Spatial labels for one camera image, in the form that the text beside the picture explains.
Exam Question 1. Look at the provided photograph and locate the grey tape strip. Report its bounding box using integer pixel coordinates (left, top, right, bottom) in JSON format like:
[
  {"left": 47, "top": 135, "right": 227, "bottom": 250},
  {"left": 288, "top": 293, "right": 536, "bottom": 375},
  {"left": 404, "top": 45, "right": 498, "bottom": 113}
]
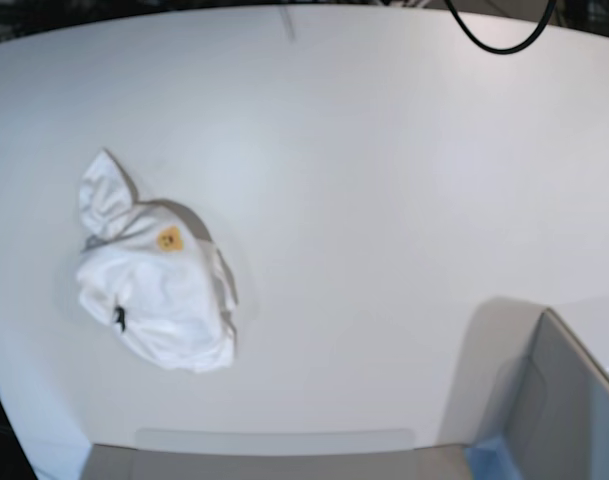
[{"left": 135, "top": 429, "right": 415, "bottom": 456}]

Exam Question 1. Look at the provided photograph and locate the black hanging cable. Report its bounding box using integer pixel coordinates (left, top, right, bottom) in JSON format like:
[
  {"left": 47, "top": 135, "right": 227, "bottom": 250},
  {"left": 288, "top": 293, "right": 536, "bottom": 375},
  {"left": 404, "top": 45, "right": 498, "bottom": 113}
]
[{"left": 443, "top": 0, "right": 558, "bottom": 54}]

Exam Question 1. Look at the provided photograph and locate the grey cardboard bin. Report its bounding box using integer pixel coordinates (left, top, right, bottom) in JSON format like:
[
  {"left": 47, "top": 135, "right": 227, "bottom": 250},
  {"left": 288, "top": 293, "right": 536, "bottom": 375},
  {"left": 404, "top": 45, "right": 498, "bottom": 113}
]
[{"left": 465, "top": 309, "right": 609, "bottom": 479}]

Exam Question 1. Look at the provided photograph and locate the white printed t-shirt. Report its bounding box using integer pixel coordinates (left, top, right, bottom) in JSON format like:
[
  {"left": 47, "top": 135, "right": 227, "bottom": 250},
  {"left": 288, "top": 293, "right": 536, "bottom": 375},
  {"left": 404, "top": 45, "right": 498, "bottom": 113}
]
[{"left": 76, "top": 150, "right": 237, "bottom": 373}]

